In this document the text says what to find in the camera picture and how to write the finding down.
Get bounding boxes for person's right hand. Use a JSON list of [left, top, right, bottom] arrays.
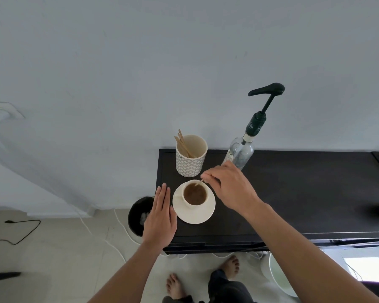
[[200, 160, 263, 218]]

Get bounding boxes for person's left hand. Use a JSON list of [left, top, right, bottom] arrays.
[[142, 182, 177, 249]]

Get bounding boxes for person's left forearm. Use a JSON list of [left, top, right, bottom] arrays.
[[88, 242, 165, 303]]

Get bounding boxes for person's right forearm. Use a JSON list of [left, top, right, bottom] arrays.
[[240, 201, 379, 303]]

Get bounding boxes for brown coffee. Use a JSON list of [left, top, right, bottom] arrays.
[[183, 183, 207, 206]]

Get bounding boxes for white saucer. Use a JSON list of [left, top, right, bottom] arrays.
[[172, 183, 216, 225]]

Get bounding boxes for white coffee cup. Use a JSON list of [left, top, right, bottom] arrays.
[[180, 179, 210, 209]]

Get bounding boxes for patterned white stick holder cup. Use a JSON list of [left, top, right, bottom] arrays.
[[175, 134, 208, 178]]

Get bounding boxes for black trash bin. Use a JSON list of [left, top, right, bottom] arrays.
[[128, 196, 155, 238]]

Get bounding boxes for glass bottle with black pump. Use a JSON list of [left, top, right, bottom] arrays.
[[222, 82, 286, 171]]

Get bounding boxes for person's left foot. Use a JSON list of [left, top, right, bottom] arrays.
[[166, 273, 187, 300]]

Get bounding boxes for person's foot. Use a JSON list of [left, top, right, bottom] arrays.
[[219, 255, 240, 280], [166, 273, 187, 300]]

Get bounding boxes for person's right foot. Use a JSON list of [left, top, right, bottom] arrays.
[[219, 255, 240, 280]]

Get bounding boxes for person's black trousers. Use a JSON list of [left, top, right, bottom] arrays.
[[162, 269, 257, 303]]

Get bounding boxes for black table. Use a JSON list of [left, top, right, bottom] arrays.
[[155, 149, 379, 255]]

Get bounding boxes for white round basin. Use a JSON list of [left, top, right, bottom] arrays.
[[260, 252, 300, 298]]

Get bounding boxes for white cable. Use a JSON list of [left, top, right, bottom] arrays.
[[74, 211, 127, 263], [113, 209, 143, 246]]

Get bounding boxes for black cable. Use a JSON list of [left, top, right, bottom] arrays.
[[0, 218, 41, 245]]

